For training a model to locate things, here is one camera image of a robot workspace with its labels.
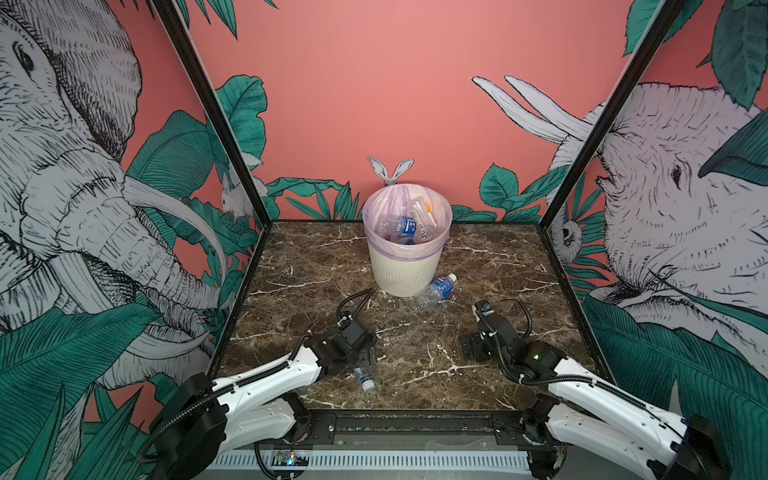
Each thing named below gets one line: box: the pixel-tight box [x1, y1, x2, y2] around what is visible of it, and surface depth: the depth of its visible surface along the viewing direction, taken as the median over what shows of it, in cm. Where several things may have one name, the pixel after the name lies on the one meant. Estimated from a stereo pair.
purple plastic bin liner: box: [362, 157, 453, 259], surface depth 93 cm
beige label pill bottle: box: [411, 198, 438, 243], surface depth 95 cm
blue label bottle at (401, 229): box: [384, 216, 418, 245], surface depth 97 cm
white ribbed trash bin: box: [371, 249, 442, 297], surface depth 88 cm
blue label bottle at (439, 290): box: [417, 273, 459, 312], surface depth 98 cm
